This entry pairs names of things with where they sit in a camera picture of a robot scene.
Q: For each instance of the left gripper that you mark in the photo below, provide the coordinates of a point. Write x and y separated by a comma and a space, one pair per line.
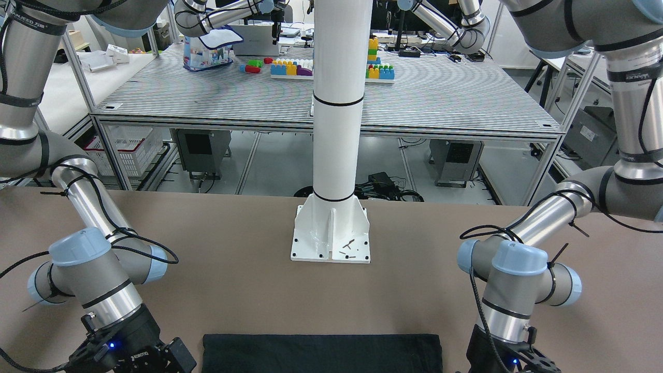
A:
481, 348

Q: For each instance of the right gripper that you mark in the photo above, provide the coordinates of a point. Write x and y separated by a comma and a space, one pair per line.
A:
137, 333

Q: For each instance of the black printed t-shirt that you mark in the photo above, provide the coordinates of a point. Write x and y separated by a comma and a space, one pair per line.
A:
322, 353

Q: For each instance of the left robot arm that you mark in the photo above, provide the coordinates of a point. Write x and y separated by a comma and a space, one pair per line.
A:
518, 274

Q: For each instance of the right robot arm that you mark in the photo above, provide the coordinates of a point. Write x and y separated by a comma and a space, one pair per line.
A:
102, 263

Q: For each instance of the white mounting column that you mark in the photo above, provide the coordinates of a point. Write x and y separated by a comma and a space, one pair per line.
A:
332, 226

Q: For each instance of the white plastic crate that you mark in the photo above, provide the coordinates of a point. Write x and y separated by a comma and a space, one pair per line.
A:
137, 146

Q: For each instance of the blue patterned bag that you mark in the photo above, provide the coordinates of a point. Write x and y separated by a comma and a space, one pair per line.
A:
210, 51

